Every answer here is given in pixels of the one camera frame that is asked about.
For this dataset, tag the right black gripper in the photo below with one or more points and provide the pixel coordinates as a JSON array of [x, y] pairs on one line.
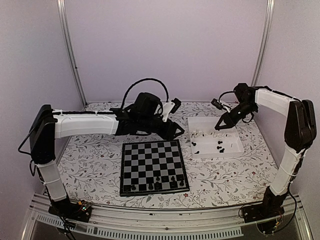
[[229, 122]]

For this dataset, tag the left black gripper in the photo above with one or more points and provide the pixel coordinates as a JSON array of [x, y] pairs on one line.
[[164, 134]]

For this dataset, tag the white plastic tray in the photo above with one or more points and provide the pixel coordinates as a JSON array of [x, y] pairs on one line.
[[207, 142]]

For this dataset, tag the black white chessboard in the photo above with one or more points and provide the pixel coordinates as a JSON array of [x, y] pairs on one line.
[[142, 162]]

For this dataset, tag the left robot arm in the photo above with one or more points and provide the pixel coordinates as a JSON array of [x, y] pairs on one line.
[[50, 125]]

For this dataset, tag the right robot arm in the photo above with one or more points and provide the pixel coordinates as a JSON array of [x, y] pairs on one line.
[[299, 133]]

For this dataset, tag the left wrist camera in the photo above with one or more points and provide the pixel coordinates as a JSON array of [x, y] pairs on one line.
[[170, 107]]

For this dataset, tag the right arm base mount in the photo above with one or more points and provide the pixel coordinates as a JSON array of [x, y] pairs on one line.
[[262, 215]]

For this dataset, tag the right aluminium frame post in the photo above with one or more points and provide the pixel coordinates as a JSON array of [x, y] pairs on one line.
[[267, 25]]

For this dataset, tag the aluminium frame post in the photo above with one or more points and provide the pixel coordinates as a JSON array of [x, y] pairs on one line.
[[267, 25], [61, 7]]

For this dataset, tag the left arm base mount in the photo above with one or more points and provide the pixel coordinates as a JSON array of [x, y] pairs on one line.
[[79, 211]]

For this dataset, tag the left aluminium frame post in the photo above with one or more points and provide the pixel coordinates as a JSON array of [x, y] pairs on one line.
[[61, 7]]

